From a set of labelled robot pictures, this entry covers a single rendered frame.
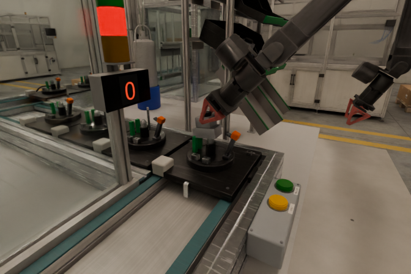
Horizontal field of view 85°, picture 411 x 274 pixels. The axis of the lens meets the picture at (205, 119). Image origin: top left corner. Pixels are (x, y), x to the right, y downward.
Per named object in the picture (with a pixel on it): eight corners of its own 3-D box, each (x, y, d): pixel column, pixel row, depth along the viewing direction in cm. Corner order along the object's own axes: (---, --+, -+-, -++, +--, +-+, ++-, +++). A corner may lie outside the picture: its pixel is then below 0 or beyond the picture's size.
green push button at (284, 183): (293, 188, 57) (295, 181, 56) (290, 197, 53) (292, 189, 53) (277, 183, 58) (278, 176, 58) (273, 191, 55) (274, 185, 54)
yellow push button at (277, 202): (288, 204, 51) (289, 197, 50) (285, 216, 47) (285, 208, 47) (270, 199, 53) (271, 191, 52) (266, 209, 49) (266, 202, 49)
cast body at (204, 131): (222, 134, 64) (219, 110, 62) (215, 139, 60) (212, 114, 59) (197, 132, 68) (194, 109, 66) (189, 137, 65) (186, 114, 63)
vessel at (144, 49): (162, 84, 154) (158, 24, 141) (148, 88, 142) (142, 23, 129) (147, 82, 160) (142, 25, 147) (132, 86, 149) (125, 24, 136)
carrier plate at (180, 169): (261, 158, 71) (262, 151, 71) (231, 202, 52) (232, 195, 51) (197, 141, 82) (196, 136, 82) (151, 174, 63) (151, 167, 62)
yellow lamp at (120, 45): (135, 60, 47) (133, 36, 46) (115, 63, 43) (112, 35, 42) (118, 60, 50) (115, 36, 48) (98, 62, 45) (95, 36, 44)
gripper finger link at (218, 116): (188, 115, 60) (210, 92, 54) (201, 108, 66) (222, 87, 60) (204, 134, 59) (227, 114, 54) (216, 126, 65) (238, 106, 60)
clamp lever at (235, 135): (231, 155, 63) (241, 133, 60) (228, 158, 62) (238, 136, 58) (220, 148, 65) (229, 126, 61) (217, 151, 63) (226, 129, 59)
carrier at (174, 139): (193, 140, 83) (192, 108, 79) (147, 172, 63) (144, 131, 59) (144, 129, 94) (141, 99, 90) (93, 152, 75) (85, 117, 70)
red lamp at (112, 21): (133, 35, 46) (129, 8, 44) (112, 35, 42) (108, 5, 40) (115, 35, 48) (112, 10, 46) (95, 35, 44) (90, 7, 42)
